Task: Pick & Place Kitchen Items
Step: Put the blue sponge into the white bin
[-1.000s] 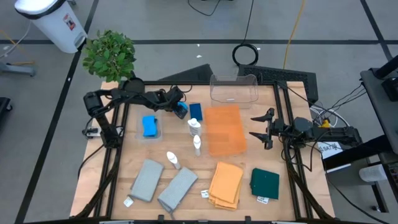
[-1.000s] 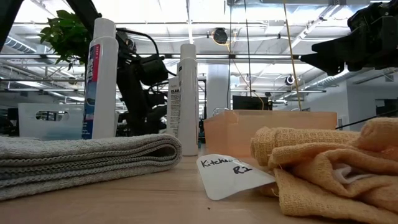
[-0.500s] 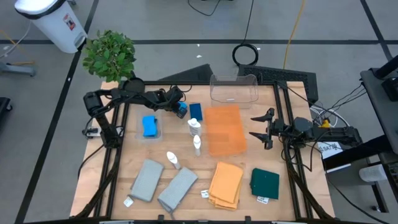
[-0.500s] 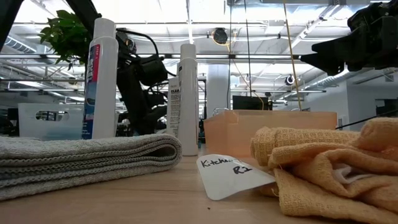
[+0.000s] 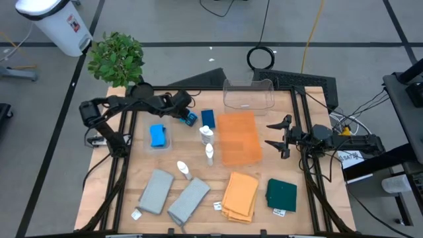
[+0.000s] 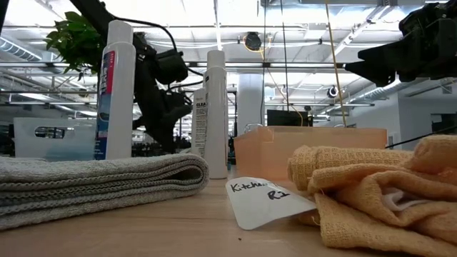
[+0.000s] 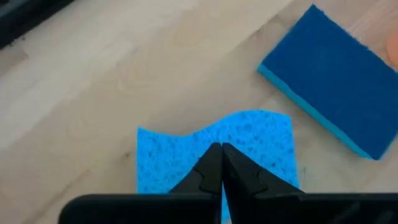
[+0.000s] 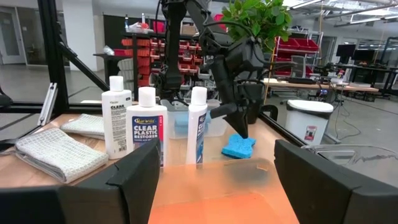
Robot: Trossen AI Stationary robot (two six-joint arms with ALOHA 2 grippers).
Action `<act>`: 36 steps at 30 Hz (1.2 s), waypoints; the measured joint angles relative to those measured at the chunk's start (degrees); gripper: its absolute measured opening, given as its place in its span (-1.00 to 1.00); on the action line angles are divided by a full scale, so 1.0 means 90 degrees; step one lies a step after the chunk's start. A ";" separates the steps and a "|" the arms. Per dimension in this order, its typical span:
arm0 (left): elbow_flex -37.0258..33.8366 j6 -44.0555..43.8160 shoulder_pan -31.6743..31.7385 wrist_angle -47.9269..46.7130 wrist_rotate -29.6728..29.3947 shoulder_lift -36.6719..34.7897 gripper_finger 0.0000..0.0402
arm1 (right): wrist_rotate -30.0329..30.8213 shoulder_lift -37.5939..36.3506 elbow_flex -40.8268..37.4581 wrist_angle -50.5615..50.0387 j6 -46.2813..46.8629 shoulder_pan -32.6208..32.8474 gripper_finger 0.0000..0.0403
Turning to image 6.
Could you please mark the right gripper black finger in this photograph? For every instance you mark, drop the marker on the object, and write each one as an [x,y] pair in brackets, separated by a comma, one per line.
[375,73]
[378,54]

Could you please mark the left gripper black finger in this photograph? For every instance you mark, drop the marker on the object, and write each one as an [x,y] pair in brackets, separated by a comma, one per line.
[168,137]
[155,137]

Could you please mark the white plastic restorer bottle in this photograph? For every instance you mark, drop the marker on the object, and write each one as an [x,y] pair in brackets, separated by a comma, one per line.
[118,107]
[199,121]
[216,125]

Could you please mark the grey waffle towel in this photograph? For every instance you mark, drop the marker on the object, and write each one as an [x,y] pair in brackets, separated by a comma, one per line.
[100,185]

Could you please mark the orange-yellow waffle cloth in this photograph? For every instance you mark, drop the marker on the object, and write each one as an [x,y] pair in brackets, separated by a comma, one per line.
[375,214]

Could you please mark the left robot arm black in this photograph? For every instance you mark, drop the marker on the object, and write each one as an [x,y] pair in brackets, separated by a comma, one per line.
[93,12]

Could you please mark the clear plastic bin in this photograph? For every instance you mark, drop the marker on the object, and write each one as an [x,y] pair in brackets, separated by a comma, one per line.
[245,129]

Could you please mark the potted green plant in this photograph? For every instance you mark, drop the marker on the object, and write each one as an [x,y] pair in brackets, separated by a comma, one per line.
[75,43]

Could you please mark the black monitor screen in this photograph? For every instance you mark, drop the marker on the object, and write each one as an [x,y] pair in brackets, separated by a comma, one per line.
[285,118]

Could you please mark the orange translucent plastic bin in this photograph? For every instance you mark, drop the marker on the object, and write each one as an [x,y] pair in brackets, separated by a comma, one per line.
[271,150]

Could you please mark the white handwritten label card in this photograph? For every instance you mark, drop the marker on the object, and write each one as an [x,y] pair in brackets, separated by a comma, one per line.
[257,207]

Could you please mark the frosted white plastic bin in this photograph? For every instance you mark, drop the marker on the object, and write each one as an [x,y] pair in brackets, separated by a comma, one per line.
[28,142]

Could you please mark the silver spiral air duct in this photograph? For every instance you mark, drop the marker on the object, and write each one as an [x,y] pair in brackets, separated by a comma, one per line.
[385,91]

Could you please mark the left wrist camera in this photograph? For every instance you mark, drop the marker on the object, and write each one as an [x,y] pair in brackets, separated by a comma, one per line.
[171,68]

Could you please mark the black aluminium table frame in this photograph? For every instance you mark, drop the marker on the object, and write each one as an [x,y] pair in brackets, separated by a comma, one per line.
[1,14]

